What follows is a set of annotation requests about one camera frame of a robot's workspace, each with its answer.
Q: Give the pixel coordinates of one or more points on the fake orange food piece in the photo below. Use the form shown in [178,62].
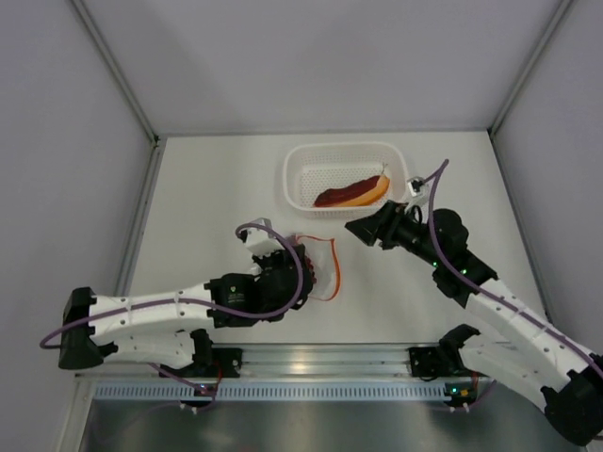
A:
[358,194]

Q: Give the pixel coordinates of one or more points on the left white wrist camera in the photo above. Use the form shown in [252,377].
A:
[258,241]

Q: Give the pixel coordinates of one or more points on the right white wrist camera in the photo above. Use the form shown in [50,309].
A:
[418,187]

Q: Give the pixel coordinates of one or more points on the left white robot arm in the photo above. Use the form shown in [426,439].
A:
[171,329]

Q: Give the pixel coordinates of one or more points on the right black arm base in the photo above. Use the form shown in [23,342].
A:
[429,362]

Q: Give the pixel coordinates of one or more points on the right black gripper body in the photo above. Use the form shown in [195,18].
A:
[407,234]

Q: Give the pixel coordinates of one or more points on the fake purple grapes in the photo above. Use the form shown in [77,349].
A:
[309,270]

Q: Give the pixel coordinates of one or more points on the clear zip top bag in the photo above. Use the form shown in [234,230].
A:
[323,260]

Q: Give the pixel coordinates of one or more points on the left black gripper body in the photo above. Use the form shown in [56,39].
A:
[278,259]

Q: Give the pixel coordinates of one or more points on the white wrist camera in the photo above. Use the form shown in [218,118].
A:
[418,187]
[258,241]

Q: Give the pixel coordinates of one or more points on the grey slotted cable duct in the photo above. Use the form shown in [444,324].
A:
[431,391]

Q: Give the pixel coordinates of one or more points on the aluminium mounting rail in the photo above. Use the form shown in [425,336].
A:
[322,361]

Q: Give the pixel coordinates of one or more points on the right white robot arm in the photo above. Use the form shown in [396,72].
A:
[560,377]

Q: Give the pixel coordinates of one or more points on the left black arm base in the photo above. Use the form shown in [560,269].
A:
[217,361]

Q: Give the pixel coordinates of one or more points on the white perforated plastic basket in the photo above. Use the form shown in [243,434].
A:
[311,169]

